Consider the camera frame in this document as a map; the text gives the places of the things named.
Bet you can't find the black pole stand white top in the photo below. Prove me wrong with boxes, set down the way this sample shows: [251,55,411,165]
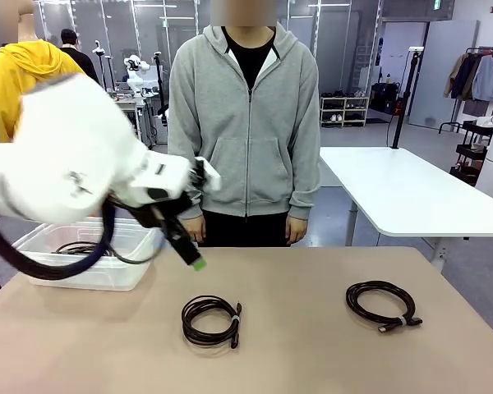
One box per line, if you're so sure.
[388,46,425,149]

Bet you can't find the grey workbench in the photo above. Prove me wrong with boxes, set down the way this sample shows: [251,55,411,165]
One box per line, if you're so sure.
[106,92,153,149]

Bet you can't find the person's left forearm grey sleeve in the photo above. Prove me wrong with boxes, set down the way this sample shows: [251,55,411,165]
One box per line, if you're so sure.
[287,151,322,221]

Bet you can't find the grey partition panel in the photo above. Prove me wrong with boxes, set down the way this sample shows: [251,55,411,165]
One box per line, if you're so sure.
[408,19,481,131]

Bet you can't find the white shoe rack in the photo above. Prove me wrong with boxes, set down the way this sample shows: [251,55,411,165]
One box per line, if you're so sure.
[320,96,371,128]

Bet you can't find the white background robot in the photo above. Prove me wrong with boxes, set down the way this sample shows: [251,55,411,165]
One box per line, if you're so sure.
[122,53,151,98]

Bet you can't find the thin black cable grey tie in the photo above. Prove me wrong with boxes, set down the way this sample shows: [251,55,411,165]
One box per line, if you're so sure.
[180,295,243,350]

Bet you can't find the person's left hand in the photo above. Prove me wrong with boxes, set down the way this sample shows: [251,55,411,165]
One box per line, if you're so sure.
[285,216,309,244]

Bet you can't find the clear plastic storage container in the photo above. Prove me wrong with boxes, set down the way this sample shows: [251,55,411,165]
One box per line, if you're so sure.
[12,217,158,292]

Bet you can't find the person's right hand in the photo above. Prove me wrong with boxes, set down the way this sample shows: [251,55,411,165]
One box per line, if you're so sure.
[188,216,208,244]

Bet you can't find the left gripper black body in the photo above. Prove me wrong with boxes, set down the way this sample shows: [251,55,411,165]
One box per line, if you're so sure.
[137,162,210,231]

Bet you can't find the person's right forearm grey sleeve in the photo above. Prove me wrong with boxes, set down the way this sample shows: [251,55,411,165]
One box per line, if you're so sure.
[179,186,205,222]

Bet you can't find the left wrist camera white housing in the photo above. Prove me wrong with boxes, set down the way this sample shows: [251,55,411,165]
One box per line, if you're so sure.
[195,157,223,193]

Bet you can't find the clothes rack with coats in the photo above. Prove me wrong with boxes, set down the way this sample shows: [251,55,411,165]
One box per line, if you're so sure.
[438,46,493,135]

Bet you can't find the person in grey hoodie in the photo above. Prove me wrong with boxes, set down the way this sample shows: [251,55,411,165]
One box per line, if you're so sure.
[167,0,322,248]

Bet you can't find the person with black cap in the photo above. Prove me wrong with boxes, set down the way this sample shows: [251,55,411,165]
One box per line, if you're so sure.
[59,28,101,83]

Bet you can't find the black cart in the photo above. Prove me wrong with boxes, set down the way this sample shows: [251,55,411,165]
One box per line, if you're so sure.
[449,118,493,186]

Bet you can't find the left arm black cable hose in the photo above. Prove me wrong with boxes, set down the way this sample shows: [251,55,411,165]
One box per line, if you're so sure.
[0,203,118,282]

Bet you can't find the yellow hoodie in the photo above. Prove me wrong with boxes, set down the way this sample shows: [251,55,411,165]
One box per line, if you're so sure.
[0,40,87,143]

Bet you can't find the black braided USB extension cable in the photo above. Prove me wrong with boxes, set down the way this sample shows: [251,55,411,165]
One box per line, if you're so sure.
[345,280,423,334]

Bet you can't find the white table with legs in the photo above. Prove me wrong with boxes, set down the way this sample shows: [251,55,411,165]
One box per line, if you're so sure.
[319,146,493,272]

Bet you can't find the black cord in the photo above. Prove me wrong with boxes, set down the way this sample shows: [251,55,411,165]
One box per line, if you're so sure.
[53,241,117,259]

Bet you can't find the black bags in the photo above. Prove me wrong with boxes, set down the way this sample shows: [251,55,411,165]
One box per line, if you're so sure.
[371,81,403,115]

